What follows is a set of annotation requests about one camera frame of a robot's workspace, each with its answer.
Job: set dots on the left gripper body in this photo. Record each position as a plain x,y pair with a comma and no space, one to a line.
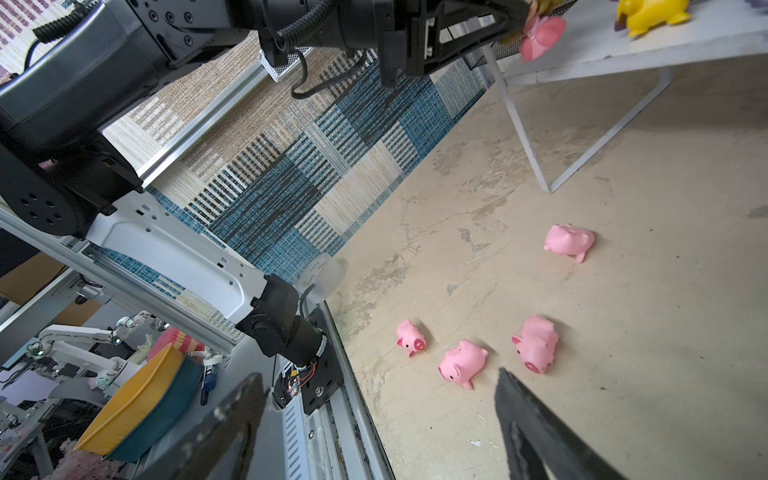
409,37

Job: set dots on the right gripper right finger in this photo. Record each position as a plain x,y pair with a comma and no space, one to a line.
538,444

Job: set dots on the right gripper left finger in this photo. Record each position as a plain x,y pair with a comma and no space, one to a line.
221,445

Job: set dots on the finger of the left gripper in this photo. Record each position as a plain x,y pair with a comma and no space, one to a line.
474,36

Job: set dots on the olive green toy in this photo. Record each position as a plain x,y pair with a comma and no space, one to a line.
542,29

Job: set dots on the yellow blue figure toy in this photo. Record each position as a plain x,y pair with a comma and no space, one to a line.
640,16

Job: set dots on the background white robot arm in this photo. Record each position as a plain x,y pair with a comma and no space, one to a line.
115,372

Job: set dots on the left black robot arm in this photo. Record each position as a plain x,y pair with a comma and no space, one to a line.
201,186

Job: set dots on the white two-tier shelf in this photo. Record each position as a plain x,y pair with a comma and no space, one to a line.
590,47

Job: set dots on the teal plastic bowl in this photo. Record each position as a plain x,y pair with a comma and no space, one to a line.
177,399

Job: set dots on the pink pig toy middle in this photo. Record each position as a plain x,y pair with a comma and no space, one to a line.
536,343

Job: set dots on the pink pig toy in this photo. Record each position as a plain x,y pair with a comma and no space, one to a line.
567,240
410,338
462,363
536,343

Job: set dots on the pink pig toy lower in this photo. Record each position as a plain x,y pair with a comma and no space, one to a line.
462,363

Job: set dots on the pink artificial flowers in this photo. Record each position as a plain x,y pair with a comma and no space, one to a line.
78,464

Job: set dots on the pink pig toy left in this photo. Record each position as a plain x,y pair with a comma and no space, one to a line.
410,338

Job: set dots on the pink pig toy far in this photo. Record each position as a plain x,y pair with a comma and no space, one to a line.
567,240

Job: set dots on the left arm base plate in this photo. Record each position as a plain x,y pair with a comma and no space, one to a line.
315,384

